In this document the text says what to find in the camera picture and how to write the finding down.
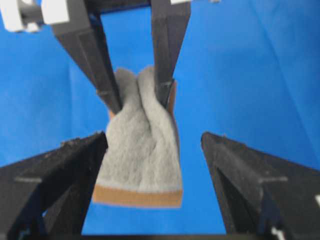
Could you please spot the grey and brown sponge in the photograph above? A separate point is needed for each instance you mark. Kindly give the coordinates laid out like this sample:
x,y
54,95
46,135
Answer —
x,y
141,166

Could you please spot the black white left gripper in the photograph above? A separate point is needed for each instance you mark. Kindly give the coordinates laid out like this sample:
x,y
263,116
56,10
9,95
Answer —
x,y
77,26

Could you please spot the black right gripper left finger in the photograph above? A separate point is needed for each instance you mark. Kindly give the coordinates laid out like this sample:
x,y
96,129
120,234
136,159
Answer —
x,y
46,197

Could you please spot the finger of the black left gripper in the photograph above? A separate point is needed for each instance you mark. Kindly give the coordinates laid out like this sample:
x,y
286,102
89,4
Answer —
x,y
168,27

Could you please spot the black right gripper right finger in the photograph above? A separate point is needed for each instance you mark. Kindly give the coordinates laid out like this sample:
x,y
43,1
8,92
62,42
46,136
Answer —
x,y
259,193

